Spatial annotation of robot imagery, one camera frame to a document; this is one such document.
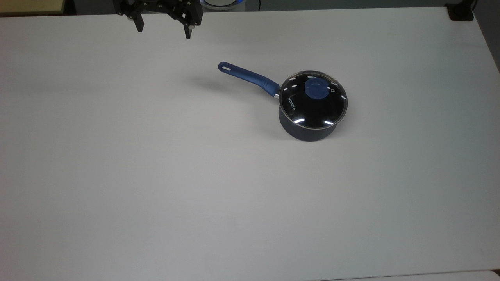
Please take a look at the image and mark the yellowish wooden board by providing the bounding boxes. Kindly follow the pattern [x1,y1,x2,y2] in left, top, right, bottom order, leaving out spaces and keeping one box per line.
[0,0,66,16]

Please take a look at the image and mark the dark blue saucepan with handle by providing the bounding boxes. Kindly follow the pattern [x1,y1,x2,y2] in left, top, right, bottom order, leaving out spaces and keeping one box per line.
[218,61,348,142]

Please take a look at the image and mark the white and blue round base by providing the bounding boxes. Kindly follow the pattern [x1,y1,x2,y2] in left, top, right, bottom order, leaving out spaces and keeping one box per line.
[202,0,246,11]

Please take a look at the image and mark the glass lid with blue knob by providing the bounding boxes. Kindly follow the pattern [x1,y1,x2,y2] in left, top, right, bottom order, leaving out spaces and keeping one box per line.
[279,70,348,130]

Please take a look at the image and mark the black box on table corner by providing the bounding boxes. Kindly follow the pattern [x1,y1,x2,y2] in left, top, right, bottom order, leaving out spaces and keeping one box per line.
[445,3,475,21]

